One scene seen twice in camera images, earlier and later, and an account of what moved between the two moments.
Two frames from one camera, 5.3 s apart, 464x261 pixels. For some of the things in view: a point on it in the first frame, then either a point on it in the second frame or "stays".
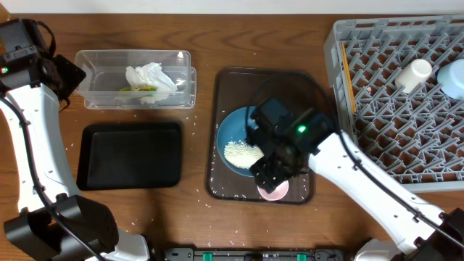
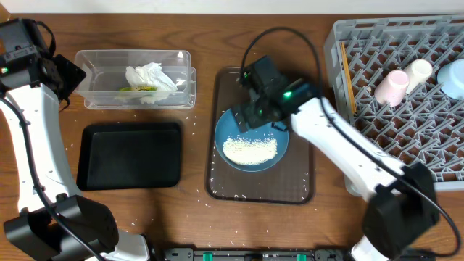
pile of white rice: x=242 y=155 stays
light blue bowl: x=451 y=79 stays
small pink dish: x=278 y=193 to x=391 y=88
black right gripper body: x=270 y=170 to x=250 y=114
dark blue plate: x=233 y=127 stays
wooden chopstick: x=348 y=78 stays
